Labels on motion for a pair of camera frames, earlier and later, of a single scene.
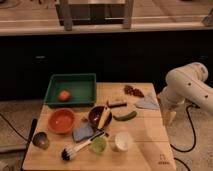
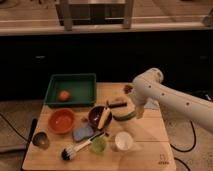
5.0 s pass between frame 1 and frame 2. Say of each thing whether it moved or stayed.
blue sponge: stayed
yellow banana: stayed
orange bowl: stayed
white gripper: moved
